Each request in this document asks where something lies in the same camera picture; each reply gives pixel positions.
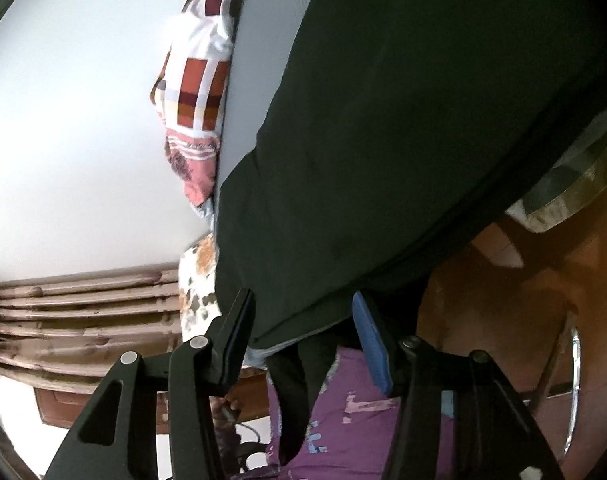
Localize floral orange grey cloth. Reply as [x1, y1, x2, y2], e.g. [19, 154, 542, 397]
[178, 232, 225, 347]

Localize checkered red white pillow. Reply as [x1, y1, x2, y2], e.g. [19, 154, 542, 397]
[150, 0, 256, 133]

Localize pink striped cloth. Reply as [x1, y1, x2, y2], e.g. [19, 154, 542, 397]
[164, 127, 223, 207]

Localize purple printed clothing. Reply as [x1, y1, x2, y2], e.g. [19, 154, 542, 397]
[266, 345, 457, 480]

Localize brown wooden moulded headboard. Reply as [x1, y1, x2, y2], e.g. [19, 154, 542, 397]
[0, 267, 181, 431]

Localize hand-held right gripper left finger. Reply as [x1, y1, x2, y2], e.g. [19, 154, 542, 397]
[43, 287, 257, 480]

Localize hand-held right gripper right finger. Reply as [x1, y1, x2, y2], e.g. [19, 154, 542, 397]
[352, 291, 565, 480]

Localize grey stone ledge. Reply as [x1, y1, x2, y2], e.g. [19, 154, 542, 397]
[503, 110, 607, 235]

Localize chrome chair frame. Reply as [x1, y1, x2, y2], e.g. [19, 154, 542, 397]
[526, 310, 584, 467]

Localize white grey cloth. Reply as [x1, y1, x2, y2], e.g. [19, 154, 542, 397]
[190, 195, 218, 232]

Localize dark pants with brown lining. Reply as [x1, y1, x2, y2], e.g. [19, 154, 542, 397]
[214, 0, 607, 466]

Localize grey textured mattress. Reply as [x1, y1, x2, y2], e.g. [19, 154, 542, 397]
[214, 0, 329, 201]

